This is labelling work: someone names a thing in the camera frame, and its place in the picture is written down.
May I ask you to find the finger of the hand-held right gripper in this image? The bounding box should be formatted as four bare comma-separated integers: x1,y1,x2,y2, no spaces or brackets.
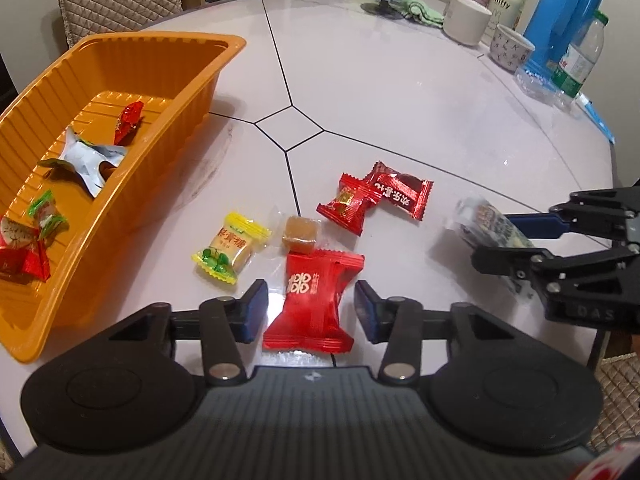
471,242,640,295
502,187,640,247

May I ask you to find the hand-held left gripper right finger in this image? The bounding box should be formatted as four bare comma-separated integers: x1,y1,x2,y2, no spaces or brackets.
354,280,531,386

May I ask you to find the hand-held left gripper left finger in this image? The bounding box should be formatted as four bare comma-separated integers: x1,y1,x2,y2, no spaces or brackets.
95,279,271,386

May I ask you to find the clear printed snack packet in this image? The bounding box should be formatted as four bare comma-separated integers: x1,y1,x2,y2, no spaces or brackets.
452,197,538,306

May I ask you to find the large red candy packet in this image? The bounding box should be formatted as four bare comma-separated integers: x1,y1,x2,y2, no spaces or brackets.
262,249,366,356

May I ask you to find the yellow candy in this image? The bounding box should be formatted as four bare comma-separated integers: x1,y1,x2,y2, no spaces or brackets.
191,212,272,286

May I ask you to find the brown caramel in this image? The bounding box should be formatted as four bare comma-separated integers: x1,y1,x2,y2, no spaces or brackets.
272,205,326,256

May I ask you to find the red candy with gold print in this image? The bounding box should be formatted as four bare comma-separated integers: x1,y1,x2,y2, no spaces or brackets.
316,172,383,237

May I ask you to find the red candy with white print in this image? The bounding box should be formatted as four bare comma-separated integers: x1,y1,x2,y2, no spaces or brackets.
362,161,435,222

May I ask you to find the small red twisted candy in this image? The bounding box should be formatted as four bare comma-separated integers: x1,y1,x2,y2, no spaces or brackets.
112,101,146,147

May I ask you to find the silver green snack wrapper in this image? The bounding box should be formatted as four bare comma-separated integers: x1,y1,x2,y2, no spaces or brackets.
40,127,126,201

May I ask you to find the green candy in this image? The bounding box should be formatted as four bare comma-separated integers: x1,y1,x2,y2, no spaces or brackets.
27,190,70,241

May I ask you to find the orange plastic tray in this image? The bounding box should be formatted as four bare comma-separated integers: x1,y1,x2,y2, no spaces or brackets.
0,32,247,365

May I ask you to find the blue flat packet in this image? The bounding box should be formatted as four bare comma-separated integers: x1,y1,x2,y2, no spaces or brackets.
575,95,616,145

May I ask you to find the crushed clear plastic bottle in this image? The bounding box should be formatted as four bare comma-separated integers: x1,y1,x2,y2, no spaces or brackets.
515,65,586,116

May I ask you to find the person's patterned clothing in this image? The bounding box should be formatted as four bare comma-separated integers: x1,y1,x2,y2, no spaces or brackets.
572,437,640,480

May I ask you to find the green label water bottle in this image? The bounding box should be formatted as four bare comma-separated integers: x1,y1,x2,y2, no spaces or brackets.
550,10,610,98

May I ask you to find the patterned white cup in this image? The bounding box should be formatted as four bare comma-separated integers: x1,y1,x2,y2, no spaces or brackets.
487,24,536,72

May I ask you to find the blue thermos jug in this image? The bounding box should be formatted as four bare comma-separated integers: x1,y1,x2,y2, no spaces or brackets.
522,0,607,92

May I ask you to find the white printed bottle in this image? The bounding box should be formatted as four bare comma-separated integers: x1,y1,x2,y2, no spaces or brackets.
487,0,530,31

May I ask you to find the green cloth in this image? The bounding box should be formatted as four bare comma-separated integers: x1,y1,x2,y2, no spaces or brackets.
397,0,446,28

